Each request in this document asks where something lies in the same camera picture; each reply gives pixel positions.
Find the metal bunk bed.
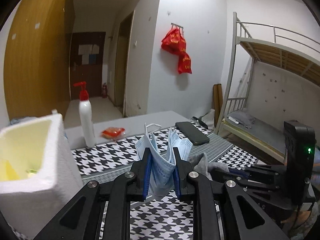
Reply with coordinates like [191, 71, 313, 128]
[214, 14, 319, 163]

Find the houndstooth table cloth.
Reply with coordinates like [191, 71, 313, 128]
[72, 129, 257, 239]

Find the green snack packet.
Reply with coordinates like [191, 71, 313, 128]
[26, 169, 37, 176]

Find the dark brown door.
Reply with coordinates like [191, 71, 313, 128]
[69, 32, 106, 100]

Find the white styrofoam box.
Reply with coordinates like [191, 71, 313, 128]
[1, 113, 83, 239]

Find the blue face mask stack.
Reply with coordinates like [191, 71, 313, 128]
[135, 124, 193, 200]

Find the person's right hand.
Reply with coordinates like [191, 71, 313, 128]
[280, 205, 313, 230]

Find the yellow sponge sheet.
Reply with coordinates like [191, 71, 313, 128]
[0, 159, 20, 181]

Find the grey blue cloth pile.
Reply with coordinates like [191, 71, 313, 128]
[8, 116, 37, 126]

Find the black smartphone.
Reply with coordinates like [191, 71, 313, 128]
[175, 122, 210, 146]

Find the white pump bottle red top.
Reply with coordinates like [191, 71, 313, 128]
[73, 81, 96, 148]

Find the red hanging bag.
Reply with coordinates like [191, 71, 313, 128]
[161, 25, 192, 74]

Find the side wooden door frame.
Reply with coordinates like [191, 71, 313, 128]
[114, 11, 135, 117]

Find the wooden wardrobe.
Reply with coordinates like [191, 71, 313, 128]
[4, 0, 75, 120]

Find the grey sock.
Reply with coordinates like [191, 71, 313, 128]
[188, 153, 229, 180]

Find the red fire extinguisher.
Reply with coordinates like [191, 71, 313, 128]
[101, 83, 107, 98]

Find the red snack packet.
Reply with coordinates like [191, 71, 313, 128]
[100, 127, 126, 139]

